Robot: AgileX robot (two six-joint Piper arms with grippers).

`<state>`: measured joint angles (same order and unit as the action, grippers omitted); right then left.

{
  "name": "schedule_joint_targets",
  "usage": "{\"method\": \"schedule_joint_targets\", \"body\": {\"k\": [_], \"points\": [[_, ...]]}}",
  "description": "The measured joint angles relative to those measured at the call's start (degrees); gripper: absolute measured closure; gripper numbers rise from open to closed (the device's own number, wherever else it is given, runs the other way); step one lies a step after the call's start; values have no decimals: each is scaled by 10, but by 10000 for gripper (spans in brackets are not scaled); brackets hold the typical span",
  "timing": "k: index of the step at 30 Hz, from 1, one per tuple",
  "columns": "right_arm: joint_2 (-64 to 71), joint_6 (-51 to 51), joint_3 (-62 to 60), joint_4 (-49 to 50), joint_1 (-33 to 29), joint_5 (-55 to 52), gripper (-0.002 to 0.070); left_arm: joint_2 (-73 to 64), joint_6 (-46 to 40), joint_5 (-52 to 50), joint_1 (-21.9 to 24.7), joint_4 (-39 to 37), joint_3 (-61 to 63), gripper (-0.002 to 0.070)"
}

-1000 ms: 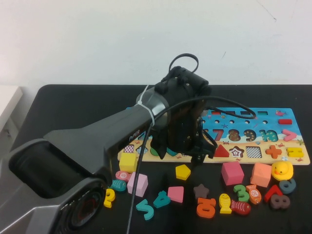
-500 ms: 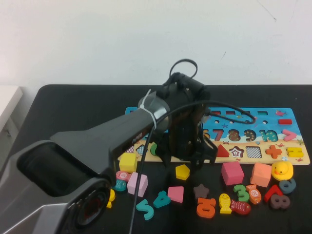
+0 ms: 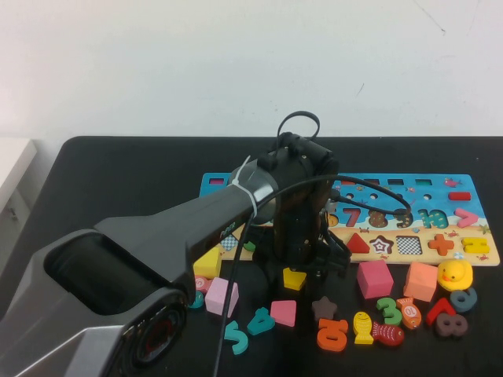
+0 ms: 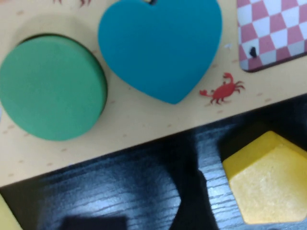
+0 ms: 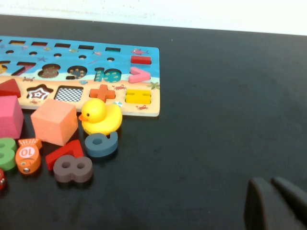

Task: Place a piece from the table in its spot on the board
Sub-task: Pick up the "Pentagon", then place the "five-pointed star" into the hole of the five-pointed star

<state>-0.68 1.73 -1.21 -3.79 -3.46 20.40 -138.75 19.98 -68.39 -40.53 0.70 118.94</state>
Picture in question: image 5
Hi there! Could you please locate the wooden number shape puzzle board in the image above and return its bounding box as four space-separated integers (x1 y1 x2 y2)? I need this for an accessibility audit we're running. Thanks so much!
0 35 160 118

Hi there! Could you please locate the orange plus sign piece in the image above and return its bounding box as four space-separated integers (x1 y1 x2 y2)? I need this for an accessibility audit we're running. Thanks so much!
89 84 117 103

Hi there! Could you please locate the red fish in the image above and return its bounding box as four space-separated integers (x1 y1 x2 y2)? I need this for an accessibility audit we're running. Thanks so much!
0 167 7 191

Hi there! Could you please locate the yellow equals sign piece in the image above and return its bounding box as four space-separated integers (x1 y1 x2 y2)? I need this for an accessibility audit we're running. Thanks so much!
125 89 152 105

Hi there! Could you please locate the green number three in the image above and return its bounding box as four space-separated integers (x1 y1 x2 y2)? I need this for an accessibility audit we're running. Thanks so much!
0 138 18 172

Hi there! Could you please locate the grey-blue number nine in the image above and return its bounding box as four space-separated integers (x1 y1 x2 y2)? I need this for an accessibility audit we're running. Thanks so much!
84 131 119 158

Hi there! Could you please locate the red minus sign piece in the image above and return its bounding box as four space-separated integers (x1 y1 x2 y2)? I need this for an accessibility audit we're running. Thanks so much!
130 55 152 65

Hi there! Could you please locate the pink greater-than sign piece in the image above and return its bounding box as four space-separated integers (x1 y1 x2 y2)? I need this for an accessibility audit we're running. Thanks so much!
128 66 151 84

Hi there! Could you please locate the red triangle piece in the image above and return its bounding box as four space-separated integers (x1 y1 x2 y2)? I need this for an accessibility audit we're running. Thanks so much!
0 78 22 98

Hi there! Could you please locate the salmon orange cube block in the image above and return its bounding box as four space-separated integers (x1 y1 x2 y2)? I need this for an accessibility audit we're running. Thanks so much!
30 98 79 147

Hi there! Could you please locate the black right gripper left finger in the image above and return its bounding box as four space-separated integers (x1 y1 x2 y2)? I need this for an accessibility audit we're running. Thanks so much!
244 177 303 230

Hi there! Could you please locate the brown number eight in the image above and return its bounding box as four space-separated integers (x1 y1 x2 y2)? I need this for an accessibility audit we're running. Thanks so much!
53 154 94 184

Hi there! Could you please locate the red number seven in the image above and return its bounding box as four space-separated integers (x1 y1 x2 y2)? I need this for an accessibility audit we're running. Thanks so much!
45 139 84 171

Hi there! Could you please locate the yellow rubber duck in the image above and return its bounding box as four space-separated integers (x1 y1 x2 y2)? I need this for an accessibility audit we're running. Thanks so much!
78 98 123 136

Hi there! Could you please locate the magenta cube block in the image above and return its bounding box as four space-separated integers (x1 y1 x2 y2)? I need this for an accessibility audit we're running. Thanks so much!
0 95 24 139

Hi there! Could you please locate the orange fish with ten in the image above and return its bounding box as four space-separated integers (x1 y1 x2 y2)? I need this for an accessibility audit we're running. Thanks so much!
15 138 43 175

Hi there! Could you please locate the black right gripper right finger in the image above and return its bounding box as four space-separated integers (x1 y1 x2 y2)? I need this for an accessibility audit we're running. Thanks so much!
271 176 307 227

